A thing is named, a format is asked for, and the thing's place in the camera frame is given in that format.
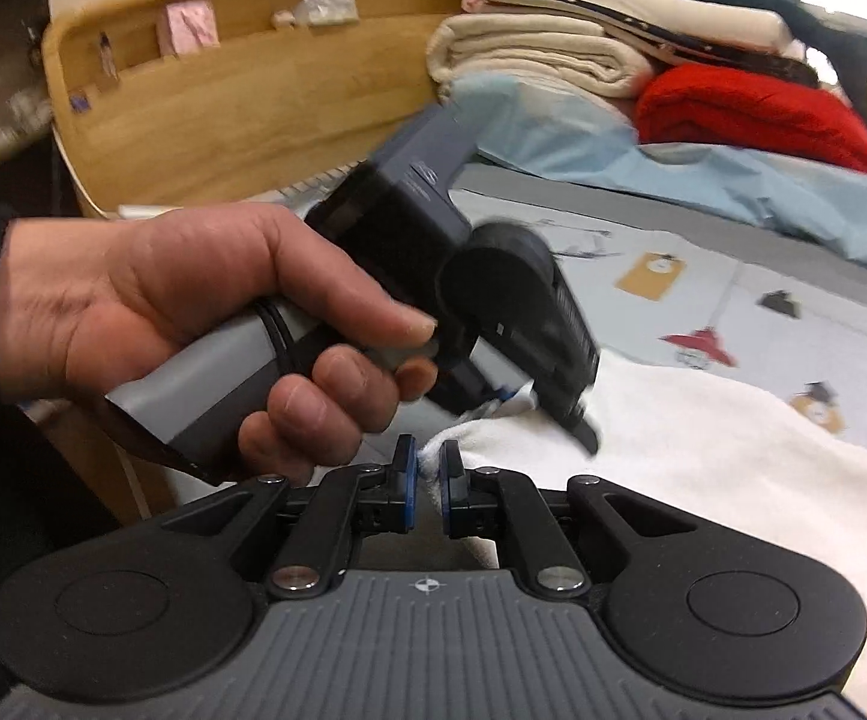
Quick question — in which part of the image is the person's left hand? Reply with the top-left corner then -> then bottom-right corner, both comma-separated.
0,202 -> 442,488

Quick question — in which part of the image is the red folded blanket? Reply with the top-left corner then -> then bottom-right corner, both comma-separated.
634,64 -> 867,181

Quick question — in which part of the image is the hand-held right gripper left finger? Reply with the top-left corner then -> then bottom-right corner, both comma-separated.
167,433 -> 418,602

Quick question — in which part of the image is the clear plastic packet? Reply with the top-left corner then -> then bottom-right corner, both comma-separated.
294,0 -> 361,27

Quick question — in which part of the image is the wooden bed frame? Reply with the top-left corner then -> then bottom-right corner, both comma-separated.
35,397 -> 179,530

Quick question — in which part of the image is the printed light blue blanket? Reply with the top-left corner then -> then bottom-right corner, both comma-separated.
523,206 -> 867,460

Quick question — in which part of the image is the cream folded blanket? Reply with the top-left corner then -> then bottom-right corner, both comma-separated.
427,11 -> 659,102

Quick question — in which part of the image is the white folded cloth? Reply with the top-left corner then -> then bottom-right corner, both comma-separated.
463,0 -> 794,61

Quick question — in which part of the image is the wooden headboard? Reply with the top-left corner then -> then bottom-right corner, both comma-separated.
41,0 -> 487,222

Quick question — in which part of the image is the light blue cloth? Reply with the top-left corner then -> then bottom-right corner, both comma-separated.
448,75 -> 867,282

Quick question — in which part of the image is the grey bed sheet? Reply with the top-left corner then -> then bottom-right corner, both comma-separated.
444,165 -> 867,301

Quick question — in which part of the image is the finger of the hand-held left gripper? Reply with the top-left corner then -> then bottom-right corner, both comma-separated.
429,356 -> 518,422
534,379 -> 603,457

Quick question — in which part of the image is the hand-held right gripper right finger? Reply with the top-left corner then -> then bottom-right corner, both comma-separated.
437,441 -> 704,594

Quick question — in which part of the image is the pink box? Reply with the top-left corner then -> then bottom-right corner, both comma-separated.
157,0 -> 222,57

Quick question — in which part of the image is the white small garment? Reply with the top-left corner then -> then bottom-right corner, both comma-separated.
416,349 -> 867,713

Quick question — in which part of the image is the dark patterned cloth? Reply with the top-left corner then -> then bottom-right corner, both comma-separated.
575,0 -> 820,87

